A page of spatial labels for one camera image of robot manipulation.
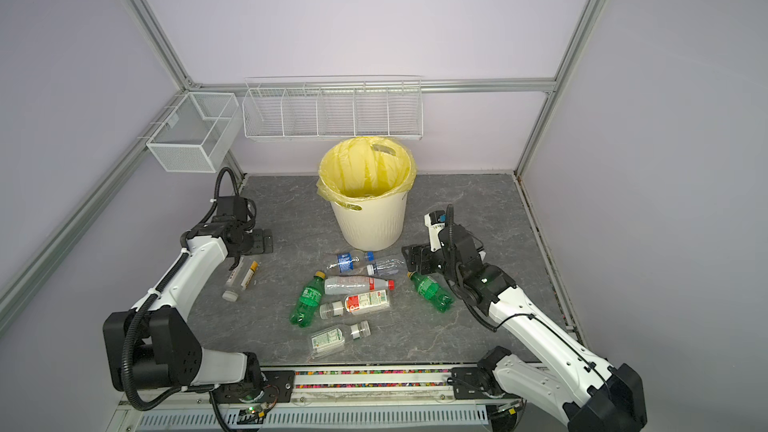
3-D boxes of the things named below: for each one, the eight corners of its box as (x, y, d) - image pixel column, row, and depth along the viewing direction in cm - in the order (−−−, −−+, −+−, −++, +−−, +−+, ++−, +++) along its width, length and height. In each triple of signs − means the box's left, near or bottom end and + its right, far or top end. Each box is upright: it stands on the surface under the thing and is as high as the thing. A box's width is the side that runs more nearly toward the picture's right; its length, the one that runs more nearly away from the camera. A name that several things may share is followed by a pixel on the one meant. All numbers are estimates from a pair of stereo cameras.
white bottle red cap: (326, 298, 90) (322, 291, 85) (328, 283, 93) (325, 276, 89) (394, 298, 90) (394, 291, 85) (394, 283, 93) (394, 275, 88)
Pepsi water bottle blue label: (329, 274, 94) (326, 268, 91) (331, 257, 98) (329, 250, 94) (364, 274, 94) (363, 267, 91) (365, 257, 98) (364, 250, 94)
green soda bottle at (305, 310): (293, 324, 85) (288, 318, 81) (316, 276, 94) (313, 268, 90) (309, 329, 84) (305, 323, 80) (331, 280, 94) (328, 273, 90)
